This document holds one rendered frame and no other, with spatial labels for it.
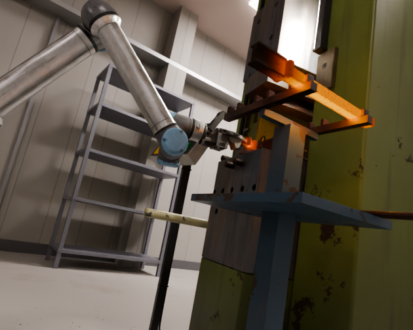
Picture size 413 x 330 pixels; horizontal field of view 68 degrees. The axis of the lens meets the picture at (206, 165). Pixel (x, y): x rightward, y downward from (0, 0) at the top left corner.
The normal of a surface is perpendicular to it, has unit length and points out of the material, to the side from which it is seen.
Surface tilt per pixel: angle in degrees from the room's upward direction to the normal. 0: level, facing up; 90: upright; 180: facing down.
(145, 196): 90
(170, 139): 94
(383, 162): 90
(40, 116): 90
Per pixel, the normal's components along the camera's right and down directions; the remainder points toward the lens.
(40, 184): 0.58, -0.07
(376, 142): 0.39, -0.13
